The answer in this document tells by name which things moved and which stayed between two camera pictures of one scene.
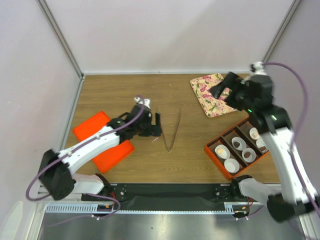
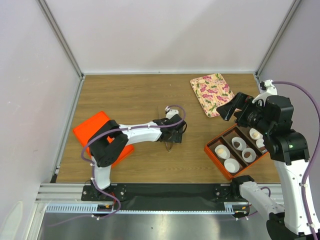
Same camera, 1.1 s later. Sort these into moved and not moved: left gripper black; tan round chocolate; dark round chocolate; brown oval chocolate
Moved: left gripper black
Not moved: tan round chocolate; brown oval chocolate; dark round chocolate
